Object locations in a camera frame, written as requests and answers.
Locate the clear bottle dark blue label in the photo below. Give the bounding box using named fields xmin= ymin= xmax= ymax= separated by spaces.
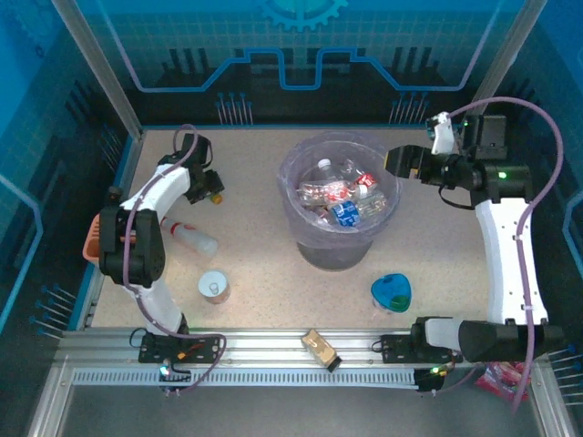
xmin=328 ymin=198 xmax=365 ymax=229

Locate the clear bottle with white cap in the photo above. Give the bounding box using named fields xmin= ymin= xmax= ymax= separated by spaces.
xmin=313 ymin=158 xmax=347 ymax=183

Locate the clear bottle red white label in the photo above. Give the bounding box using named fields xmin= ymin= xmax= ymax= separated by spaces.
xmin=298 ymin=179 xmax=353 ymax=206

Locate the grey bin with purple liner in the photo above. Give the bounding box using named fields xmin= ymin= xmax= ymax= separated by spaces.
xmin=277 ymin=131 xmax=404 ymax=272

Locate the white bottle with red cap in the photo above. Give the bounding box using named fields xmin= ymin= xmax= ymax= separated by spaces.
xmin=159 ymin=217 xmax=220 ymax=259

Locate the tin can with pull tab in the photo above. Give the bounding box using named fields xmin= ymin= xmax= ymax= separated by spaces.
xmin=197 ymin=269 xmax=231 ymax=305

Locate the orange plastic basket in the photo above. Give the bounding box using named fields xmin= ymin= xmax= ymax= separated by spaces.
xmin=83 ymin=213 xmax=138 ymax=263

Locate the blue plastic bowl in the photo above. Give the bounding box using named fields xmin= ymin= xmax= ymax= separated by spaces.
xmin=371 ymin=272 xmax=412 ymax=315

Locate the small black controller board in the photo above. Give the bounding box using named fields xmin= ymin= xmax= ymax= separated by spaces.
xmin=414 ymin=363 xmax=450 ymax=395
xmin=158 ymin=361 xmax=192 ymax=396

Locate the gold bottle with black cap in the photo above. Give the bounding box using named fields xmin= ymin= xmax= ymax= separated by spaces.
xmin=301 ymin=328 xmax=343 ymax=374

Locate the purple candy bag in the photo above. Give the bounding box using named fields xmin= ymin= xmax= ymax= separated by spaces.
xmin=473 ymin=361 xmax=532 ymax=401

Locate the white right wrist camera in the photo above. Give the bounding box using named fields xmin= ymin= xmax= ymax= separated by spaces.
xmin=426 ymin=111 xmax=457 ymax=156

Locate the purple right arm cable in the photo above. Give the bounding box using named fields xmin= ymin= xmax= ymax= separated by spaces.
xmin=436 ymin=96 xmax=565 ymax=414

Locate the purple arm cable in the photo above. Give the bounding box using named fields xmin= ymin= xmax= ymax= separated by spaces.
xmin=436 ymin=96 xmax=565 ymax=414
xmin=123 ymin=123 xmax=228 ymax=395

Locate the aluminium frame post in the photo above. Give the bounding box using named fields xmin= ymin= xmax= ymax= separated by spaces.
xmin=456 ymin=0 xmax=548 ymax=140
xmin=50 ymin=0 xmax=146 ymax=138

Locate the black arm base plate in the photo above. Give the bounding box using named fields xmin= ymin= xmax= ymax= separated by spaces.
xmin=138 ymin=334 xmax=222 ymax=365
xmin=380 ymin=334 xmax=464 ymax=364

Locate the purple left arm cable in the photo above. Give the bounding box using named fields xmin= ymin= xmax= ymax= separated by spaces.
xmin=123 ymin=123 xmax=228 ymax=395

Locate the aluminium front rail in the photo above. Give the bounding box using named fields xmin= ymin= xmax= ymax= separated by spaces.
xmin=58 ymin=327 xmax=543 ymax=371

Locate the slotted grey cable duct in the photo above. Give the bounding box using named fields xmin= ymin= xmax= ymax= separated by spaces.
xmin=71 ymin=368 xmax=420 ymax=389

